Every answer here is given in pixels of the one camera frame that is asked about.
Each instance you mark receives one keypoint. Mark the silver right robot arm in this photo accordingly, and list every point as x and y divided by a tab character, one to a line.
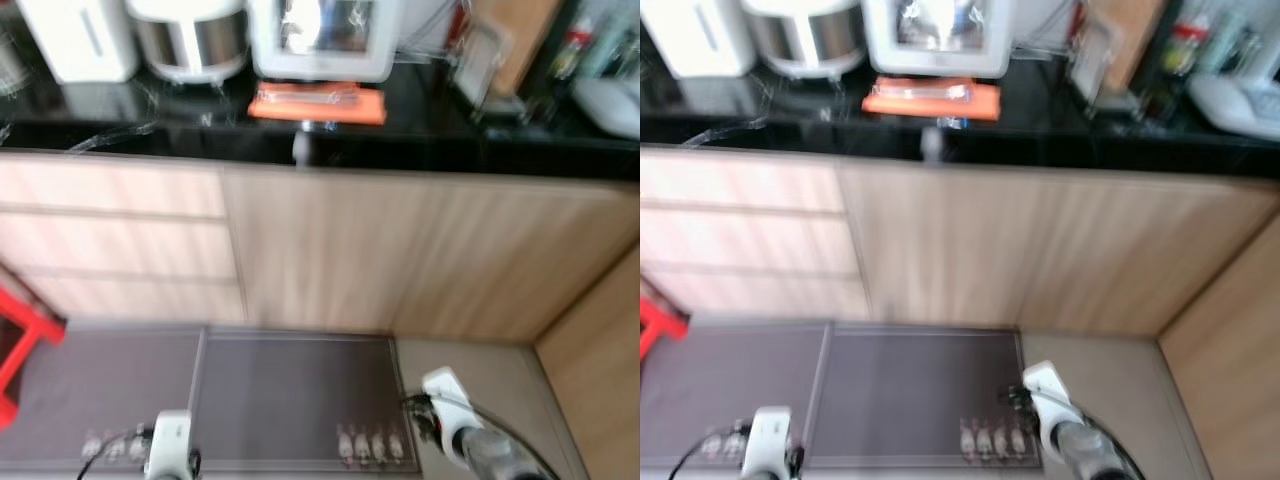
490	458
1095	452

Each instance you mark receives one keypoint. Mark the grey floor mat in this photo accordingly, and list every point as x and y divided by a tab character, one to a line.
730	380
300	390
90	385
920	385

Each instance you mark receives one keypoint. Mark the wooden cabinet door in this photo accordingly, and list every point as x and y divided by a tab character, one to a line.
1020	245
400	250

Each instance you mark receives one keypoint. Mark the wooden side cabinet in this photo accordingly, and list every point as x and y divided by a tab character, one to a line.
600	390
1230	380

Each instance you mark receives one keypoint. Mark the red stool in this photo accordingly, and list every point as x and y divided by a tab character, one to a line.
25	335
660	320

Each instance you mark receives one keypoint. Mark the wooden drawer stack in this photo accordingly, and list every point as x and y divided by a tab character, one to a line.
120	240
750	235

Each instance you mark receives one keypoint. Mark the orange tray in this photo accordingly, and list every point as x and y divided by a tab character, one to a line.
315	105
930	98

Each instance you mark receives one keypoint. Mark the clear glass container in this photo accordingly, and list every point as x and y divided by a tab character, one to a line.
475	65
1090	60

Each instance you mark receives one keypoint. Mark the white countertop oven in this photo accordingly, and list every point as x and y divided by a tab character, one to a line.
320	62
940	60

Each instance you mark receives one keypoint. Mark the white rounded appliance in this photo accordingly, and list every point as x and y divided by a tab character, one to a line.
1240	105
610	105

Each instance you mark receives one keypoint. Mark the wooden cutting board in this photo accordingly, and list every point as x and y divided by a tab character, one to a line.
525	40
1135	40

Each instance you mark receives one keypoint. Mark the red capped sauce bottle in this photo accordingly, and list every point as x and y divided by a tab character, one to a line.
570	45
1187	45

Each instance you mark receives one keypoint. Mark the steel and white rice cooker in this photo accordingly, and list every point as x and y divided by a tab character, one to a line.
190	45
805	40

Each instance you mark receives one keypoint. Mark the white toaster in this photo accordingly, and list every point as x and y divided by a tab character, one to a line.
75	40
700	35

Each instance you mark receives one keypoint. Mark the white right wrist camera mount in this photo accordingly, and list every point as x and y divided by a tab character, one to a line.
450	400
1052	395

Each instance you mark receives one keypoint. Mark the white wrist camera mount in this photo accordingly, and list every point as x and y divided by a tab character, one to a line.
1052	395
450	400
768	440
170	445

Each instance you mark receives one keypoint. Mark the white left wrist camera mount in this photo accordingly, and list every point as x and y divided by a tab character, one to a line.
170	445
768	440

